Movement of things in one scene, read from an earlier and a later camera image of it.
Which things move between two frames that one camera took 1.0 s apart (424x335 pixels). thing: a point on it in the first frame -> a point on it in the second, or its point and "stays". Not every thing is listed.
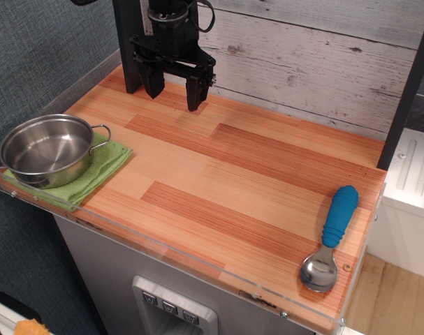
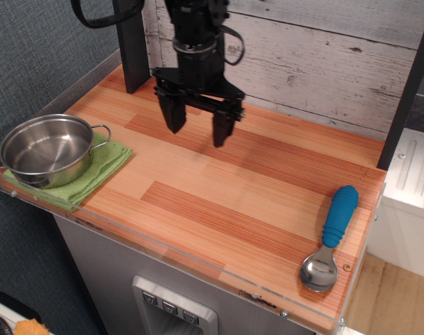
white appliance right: [404, 233] stays
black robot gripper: [174, 42] -> [200, 79]
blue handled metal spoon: [318, 271] stays
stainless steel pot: [49, 151] stays
